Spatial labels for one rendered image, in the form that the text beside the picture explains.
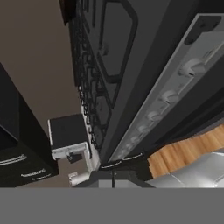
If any grey stove knob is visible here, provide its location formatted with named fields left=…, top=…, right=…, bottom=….
left=158, top=89, right=180, bottom=105
left=178, top=58, right=206, bottom=79
left=146, top=109, right=165, bottom=123
left=128, top=135, right=141, bottom=144
left=120, top=143, right=132, bottom=153
left=136, top=123, right=151, bottom=135

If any small white object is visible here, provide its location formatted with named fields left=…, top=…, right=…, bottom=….
left=67, top=171, right=89, bottom=187

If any black stove with grates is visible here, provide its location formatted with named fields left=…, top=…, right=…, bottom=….
left=68, top=0, right=224, bottom=165

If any black and white countertop appliance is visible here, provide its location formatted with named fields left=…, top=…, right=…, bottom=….
left=47, top=113, right=93, bottom=162

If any silver cupboard handle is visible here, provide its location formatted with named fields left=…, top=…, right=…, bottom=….
left=0, top=155, right=28, bottom=166
left=20, top=168, right=47, bottom=178

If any black cupboard run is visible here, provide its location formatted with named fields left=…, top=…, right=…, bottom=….
left=0, top=62, right=60, bottom=188

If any black drawer front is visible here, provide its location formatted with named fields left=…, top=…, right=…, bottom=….
left=98, top=150, right=154, bottom=181

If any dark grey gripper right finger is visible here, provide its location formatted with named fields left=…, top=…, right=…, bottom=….
left=113, top=170, right=156, bottom=188

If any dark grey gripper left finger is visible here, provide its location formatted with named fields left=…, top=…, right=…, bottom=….
left=74, top=171, right=114, bottom=188

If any silver drawer handle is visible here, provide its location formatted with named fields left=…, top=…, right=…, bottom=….
left=100, top=160, right=123, bottom=169
left=122, top=153, right=144, bottom=162

